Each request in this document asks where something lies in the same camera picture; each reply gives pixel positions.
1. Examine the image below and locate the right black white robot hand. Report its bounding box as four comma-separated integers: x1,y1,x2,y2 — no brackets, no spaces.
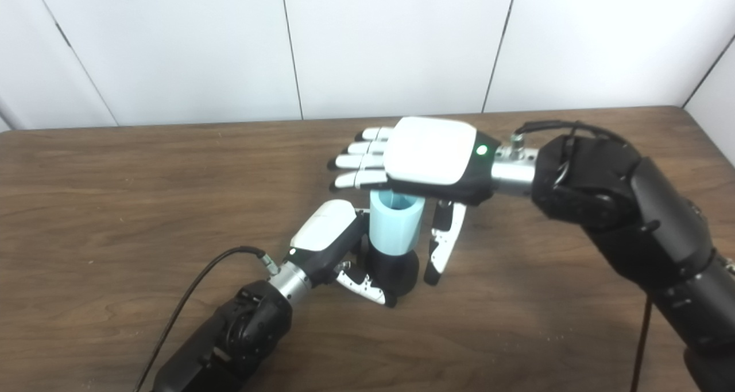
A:
327,116,502,287

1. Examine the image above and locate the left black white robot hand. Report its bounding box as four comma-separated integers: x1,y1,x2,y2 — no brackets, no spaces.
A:
283,199,399,309

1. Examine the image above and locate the light blue cylinder cup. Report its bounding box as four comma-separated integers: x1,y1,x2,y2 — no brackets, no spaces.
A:
369,189,426,255

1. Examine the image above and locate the black flared nozzle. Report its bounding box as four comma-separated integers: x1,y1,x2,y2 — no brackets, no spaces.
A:
364,245,420,298

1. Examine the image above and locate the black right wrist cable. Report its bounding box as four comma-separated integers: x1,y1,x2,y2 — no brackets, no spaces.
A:
510,120,653,392

